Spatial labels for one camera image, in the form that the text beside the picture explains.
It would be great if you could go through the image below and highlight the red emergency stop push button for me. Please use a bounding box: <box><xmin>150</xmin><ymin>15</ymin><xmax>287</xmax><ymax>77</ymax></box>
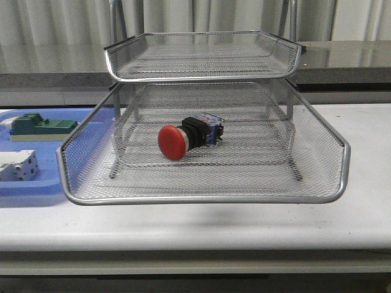
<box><xmin>158</xmin><ymin>113</ymin><xmax>225</xmax><ymax>161</ymax></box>

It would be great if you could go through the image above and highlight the grey stone counter ledge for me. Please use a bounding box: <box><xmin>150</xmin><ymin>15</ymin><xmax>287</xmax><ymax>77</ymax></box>
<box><xmin>1</xmin><ymin>40</ymin><xmax>390</xmax><ymax>92</ymax></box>

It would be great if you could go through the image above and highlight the grey metal rack frame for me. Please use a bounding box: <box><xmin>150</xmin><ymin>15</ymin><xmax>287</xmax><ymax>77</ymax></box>
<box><xmin>108</xmin><ymin>0</ymin><xmax>304</xmax><ymax>181</ymax></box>

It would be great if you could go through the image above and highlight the white circuit breaker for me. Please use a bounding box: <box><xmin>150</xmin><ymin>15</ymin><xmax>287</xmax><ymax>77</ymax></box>
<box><xmin>1</xmin><ymin>150</ymin><xmax>38</xmax><ymax>181</ymax></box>

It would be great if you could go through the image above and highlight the blue plastic tray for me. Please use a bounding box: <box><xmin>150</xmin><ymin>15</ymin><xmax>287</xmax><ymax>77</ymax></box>
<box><xmin>1</xmin><ymin>108</ymin><xmax>92</xmax><ymax>197</ymax></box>

